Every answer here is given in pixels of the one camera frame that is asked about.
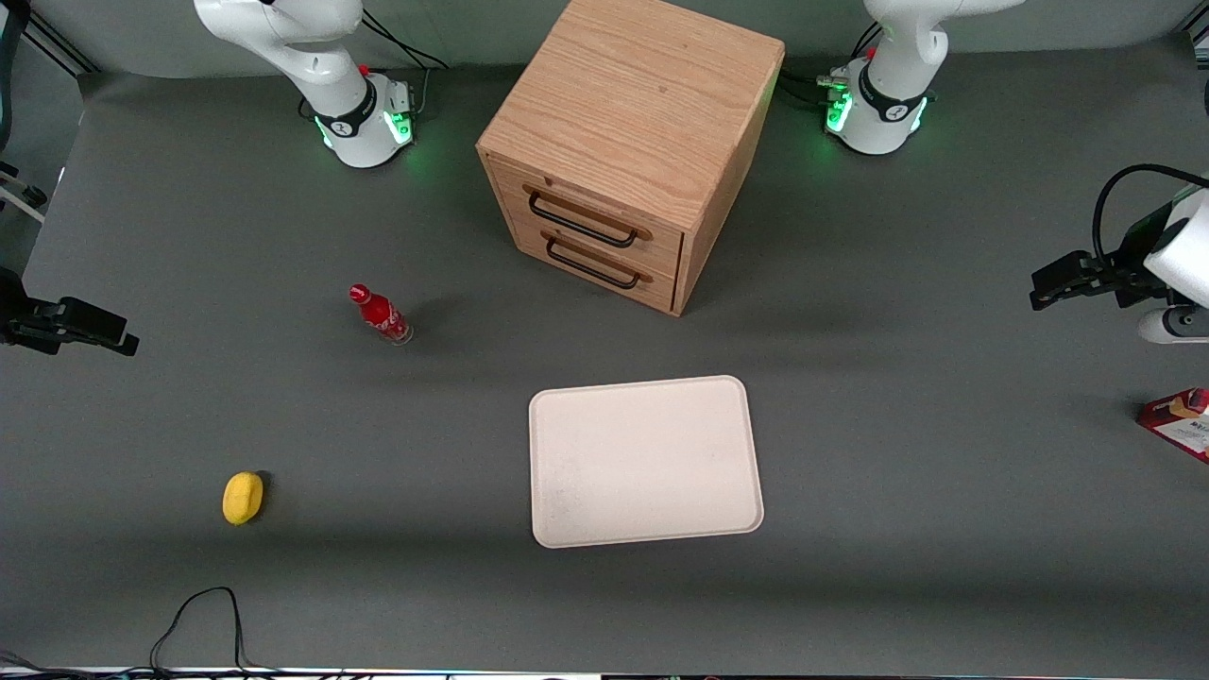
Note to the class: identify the cream rectangular tray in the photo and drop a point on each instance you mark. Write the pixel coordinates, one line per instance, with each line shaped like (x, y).
(642, 463)

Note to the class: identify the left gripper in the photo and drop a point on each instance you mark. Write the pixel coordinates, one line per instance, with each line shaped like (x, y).
(1126, 268)

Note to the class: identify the red cookie box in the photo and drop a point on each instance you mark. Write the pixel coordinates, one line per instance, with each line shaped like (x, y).
(1183, 422)

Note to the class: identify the white and black clamp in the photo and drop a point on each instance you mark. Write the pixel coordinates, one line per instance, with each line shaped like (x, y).
(21, 194)

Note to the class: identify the wooden drawer cabinet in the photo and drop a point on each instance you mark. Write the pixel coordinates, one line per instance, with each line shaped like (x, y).
(633, 104)

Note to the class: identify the red cola bottle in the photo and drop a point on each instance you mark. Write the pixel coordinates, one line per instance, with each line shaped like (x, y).
(382, 315)

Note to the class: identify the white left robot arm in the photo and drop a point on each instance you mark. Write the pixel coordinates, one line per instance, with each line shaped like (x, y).
(893, 85)

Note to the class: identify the yellow lemon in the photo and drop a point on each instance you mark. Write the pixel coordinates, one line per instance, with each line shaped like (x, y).
(243, 498)

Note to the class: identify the black metal stand bar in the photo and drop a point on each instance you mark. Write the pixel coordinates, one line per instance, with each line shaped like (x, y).
(57, 47)

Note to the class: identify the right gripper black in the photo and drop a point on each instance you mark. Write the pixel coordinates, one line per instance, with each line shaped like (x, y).
(21, 321)

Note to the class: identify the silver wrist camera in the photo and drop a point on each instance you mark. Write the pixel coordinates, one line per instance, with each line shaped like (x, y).
(1176, 326)

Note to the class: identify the wooden drawer front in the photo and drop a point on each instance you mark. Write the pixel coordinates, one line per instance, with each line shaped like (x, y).
(614, 269)
(604, 203)

